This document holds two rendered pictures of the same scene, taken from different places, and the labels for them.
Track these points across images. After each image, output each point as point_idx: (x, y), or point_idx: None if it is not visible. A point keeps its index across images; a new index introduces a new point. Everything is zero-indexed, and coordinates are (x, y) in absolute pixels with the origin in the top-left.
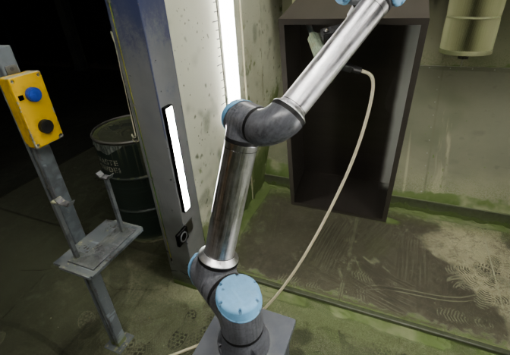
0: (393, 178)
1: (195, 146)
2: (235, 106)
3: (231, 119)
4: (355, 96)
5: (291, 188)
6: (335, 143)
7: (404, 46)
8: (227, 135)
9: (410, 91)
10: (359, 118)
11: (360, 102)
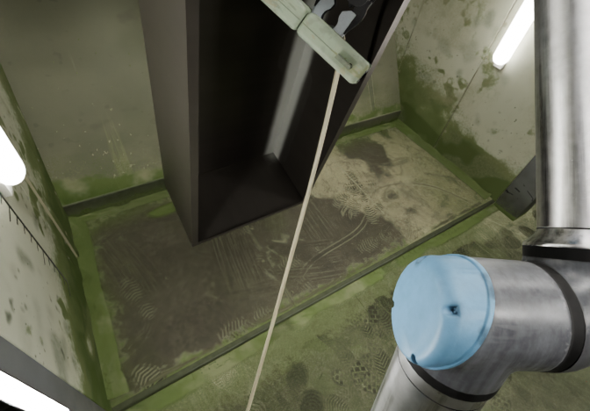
0: (326, 159)
1: None
2: (503, 319)
3: (507, 359)
4: (241, 60)
5: (195, 230)
6: (210, 133)
7: None
8: (477, 392)
9: (378, 54)
10: (244, 90)
11: (248, 68)
